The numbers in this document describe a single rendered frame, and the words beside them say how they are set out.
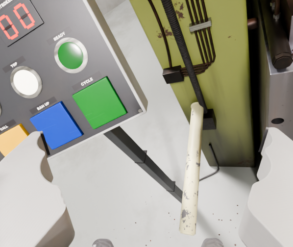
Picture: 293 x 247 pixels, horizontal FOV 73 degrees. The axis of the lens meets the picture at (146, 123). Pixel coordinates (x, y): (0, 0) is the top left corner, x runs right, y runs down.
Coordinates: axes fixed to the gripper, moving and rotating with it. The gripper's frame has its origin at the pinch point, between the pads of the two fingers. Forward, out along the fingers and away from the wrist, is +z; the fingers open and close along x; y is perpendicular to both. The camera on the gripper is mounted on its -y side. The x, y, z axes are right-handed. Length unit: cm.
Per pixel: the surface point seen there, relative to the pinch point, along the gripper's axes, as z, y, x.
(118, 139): 40.0, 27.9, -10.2
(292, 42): 27.4, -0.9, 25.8
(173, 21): 44.0, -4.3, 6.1
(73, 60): 23.5, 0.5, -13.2
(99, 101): 22.0, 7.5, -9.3
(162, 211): 69, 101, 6
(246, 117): 58, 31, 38
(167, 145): 110, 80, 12
